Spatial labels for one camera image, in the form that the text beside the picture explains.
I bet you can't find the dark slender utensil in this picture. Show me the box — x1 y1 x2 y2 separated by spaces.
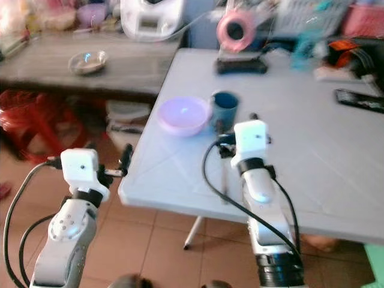
217 119 230 200

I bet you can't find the blue plastic cup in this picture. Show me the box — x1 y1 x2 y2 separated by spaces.
211 91 241 129

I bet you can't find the white plastic container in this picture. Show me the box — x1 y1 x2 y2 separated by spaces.
104 100 157 151

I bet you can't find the pink plastic bowl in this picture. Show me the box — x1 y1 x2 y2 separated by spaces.
157 96 213 137

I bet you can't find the red plastic stool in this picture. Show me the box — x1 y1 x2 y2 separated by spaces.
0 90 64 163

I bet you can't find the black flat box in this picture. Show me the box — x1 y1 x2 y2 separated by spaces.
217 53 268 76

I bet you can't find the clear glass bowl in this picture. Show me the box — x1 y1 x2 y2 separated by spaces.
68 50 109 76

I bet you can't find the teal plastic object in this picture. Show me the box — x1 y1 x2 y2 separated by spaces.
292 17 332 70

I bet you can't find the pink round roll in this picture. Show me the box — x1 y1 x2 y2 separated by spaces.
217 10 257 54

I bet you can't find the dark wooden table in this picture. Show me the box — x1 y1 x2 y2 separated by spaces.
0 31 181 101

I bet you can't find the metal table leg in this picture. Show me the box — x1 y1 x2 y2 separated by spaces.
182 215 205 250

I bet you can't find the black remote control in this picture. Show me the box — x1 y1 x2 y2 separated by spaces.
334 88 384 115

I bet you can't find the white plastic basket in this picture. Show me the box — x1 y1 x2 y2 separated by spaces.
272 0 346 38

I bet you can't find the orange and black device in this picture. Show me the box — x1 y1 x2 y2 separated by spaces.
328 38 384 80

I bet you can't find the purple plastic container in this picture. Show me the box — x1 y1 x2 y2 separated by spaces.
76 3 108 28

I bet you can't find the white rice cooker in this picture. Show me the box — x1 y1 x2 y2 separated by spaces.
119 0 186 42

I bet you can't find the clear plastic bag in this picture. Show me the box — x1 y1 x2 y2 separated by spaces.
0 0 32 38

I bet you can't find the pink plastic basket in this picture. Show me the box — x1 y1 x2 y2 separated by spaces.
341 3 384 38

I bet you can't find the green plastic object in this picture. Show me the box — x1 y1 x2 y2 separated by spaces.
362 242 384 288

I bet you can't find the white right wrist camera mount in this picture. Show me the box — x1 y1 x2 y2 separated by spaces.
230 119 269 169

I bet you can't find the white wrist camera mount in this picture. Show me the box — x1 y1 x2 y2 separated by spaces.
230 119 269 169
61 148 110 202

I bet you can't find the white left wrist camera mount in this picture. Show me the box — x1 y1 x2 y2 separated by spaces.
61 148 110 202

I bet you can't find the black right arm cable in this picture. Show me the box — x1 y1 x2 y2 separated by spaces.
202 139 304 259

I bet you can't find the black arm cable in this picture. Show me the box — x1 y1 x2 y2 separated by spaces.
3 156 64 288
202 139 304 259

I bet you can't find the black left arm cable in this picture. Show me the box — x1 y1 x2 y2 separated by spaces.
3 156 64 288

